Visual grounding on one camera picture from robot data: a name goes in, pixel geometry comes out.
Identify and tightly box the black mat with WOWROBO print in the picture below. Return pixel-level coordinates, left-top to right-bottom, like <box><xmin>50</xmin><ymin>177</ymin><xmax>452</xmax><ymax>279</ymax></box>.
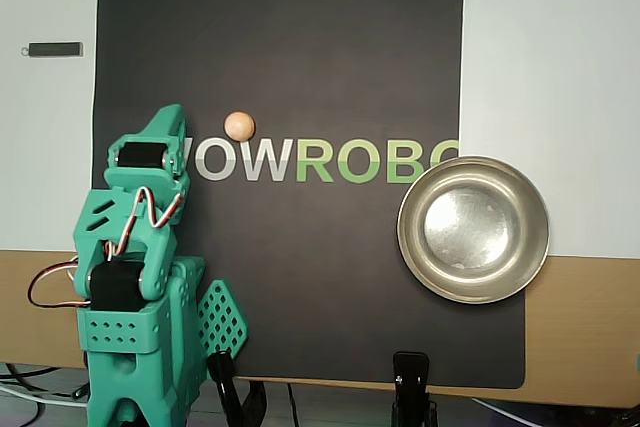
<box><xmin>91</xmin><ymin>0</ymin><xmax>527</xmax><ymax>391</ymax></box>

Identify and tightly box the black table clamp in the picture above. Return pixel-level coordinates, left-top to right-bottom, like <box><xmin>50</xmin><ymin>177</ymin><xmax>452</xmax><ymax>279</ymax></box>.
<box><xmin>206</xmin><ymin>348</ymin><xmax>270</xmax><ymax>427</ymax></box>

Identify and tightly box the black power cable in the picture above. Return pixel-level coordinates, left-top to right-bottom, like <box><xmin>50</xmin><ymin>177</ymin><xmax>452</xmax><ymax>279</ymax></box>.
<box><xmin>0</xmin><ymin>361</ymin><xmax>64</xmax><ymax>388</ymax></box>

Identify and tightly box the teal gripper, black servo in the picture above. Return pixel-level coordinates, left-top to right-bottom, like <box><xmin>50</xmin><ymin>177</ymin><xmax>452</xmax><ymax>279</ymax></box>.
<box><xmin>103</xmin><ymin>103</ymin><xmax>190</xmax><ymax>194</ymax></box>

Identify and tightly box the black spring-arm camera stand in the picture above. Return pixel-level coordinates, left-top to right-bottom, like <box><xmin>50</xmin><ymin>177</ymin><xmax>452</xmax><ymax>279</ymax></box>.
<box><xmin>391</xmin><ymin>350</ymin><xmax>441</xmax><ymax>427</ymax></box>

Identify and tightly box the tan ball with black base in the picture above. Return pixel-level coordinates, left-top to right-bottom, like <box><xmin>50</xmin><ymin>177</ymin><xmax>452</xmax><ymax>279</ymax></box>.
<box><xmin>223</xmin><ymin>111</ymin><xmax>257</xmax><ymax>143</ymax></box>

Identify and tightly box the white paper sheet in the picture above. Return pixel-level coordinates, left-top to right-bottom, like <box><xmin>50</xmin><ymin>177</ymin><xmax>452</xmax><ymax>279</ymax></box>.
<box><xmin>458</xmin><ymin>0</ymin><xmax>640</xmax><ymax>261</ymax></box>
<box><xmin>0</xmin><ymin>0</ymin><xmax>101</xmax><ymax>252</ymax></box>

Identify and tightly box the red white black servo cable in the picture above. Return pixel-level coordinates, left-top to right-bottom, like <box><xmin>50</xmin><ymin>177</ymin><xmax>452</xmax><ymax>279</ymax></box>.
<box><xmin>27</xmin><ymin>255</ymin><xmax>94</xmax><ymax>311</ymax></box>
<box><xmin>106</xmin><ymin>186</ymin><xmax>185</xmax><ymax>257</ymax></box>

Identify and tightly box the metal bowl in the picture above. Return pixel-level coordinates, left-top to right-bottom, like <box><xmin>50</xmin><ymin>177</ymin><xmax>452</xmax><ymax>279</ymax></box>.
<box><xmin>396</xmin><ymin>155</ymin><xmax>551</xmax><ymax>305</ymax></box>

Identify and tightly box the black USB stick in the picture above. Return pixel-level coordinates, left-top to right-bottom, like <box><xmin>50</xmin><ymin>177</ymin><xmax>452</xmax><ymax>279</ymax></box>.
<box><xmin>20</xmin><ymin>41</ymin><xmax>85</xmax><ymax>60</ymax></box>

